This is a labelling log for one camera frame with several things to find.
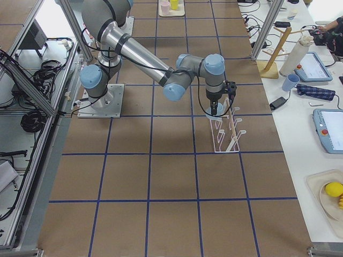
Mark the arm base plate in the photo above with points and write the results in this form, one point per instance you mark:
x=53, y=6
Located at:
x=108, y=106
x=128, y=26

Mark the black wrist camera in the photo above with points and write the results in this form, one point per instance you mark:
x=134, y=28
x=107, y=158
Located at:
x=230, y=88

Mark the pink plastic cup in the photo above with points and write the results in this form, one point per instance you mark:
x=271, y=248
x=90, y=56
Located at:
x=165, y=7

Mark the folded plaid umbrella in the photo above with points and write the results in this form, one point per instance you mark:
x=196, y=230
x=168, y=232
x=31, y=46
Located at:
x=315, y=92

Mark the yellow plastic cup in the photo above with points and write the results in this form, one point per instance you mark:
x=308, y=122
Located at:
x=174, y=4

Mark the cream plastic tray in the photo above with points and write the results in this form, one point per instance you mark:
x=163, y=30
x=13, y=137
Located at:
x=174, y=13

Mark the blue cup on desk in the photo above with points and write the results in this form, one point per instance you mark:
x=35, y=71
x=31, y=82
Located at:
x=290, y=81

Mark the tray with toy fruit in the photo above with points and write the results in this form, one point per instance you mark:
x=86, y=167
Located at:
x=329, y=204

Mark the wooden mug tree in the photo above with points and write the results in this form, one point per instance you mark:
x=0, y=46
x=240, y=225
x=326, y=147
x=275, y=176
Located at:
x=269, y=69

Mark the black power adapter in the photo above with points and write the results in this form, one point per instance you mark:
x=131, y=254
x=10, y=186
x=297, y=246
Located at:
x=277, y=103

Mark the white wire cup rack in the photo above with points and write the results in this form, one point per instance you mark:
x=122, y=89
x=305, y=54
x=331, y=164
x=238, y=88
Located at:
x=225, y=137

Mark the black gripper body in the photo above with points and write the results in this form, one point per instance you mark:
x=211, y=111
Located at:
x=213, y=96

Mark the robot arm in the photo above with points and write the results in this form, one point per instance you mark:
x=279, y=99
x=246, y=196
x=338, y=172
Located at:
x=104, y=20

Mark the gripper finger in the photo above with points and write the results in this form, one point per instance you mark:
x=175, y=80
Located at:
x=214, y=107

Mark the blue teach pendant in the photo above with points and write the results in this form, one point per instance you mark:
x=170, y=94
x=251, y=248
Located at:
x=328, y=123
x=311, y=69

